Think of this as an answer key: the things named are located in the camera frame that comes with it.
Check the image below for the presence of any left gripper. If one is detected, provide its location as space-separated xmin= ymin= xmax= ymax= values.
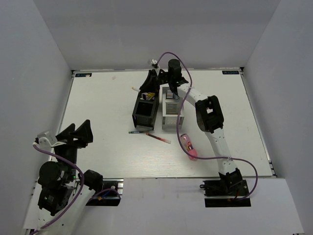
xmin=52 ymin=118 xmax=94 ymax=180

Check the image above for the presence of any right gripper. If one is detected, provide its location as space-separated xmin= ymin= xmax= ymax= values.
xmin=140 ymin=69 xmax=174 ymax=94

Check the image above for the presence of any white marker yellow cap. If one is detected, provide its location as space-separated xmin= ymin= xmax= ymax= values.
xmin=132 ymin=87 xmax=140 ymax=93
xmin=141 ymin=96 xmax=152 ymax=100
xmin=147 ymin=93 xmax=155 ymax=99

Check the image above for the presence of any black pen holder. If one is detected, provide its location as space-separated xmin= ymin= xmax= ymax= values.
xmin=132 ymin=92 xmax=159 ymax=130

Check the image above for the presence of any red pen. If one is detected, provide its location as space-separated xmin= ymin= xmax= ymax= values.
xmin=146 ymin=133 xmax=171 ymax=144

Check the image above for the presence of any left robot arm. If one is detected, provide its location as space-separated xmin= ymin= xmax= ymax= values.
xmin=32 ymin=119 xmax=103 ymax=235

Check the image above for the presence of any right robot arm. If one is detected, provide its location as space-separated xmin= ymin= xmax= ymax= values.
xmin=139 ymin=59 xmax=243 ymax=195

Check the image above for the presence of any white pen holder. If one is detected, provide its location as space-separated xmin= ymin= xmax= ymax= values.
xmin=161 ymin=87 xmax=182 ymax=132

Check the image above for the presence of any green pen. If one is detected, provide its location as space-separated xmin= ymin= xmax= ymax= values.
xmin=128 ymin=131 xmax=149 ymax=134

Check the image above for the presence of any left corner label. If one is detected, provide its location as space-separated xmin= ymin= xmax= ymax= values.
xmin=75 ymin=73 xmax=92 ymax=77

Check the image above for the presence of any pink glue tube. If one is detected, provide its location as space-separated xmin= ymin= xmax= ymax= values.
xmin=180 ymin=134 xmax=198 ymax=161

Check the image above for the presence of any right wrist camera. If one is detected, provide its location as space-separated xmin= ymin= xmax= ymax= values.
xmin=148 ymin=59 xmax=159 ymax=69

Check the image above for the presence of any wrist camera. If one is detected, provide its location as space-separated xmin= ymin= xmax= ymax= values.
xmin=35 ymin=131 xmax=57 ymax=149
xmin=148 ymin=59 xmax=159 ymax=69

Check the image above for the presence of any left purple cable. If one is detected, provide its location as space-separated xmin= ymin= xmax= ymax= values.
xmin=29 ymin=141 xmax=120 ymax=235

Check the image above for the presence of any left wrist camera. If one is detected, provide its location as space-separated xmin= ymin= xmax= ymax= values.
xmin=35 ymin=131 xmax=57 ymax=149

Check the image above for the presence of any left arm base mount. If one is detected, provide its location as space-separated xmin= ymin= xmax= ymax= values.
xmin=86 ymin=178 xmax=124 ymax=207

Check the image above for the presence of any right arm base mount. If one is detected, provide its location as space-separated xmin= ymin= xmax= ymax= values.
xmin=200 ymin=180 xmax=251 ymax=208

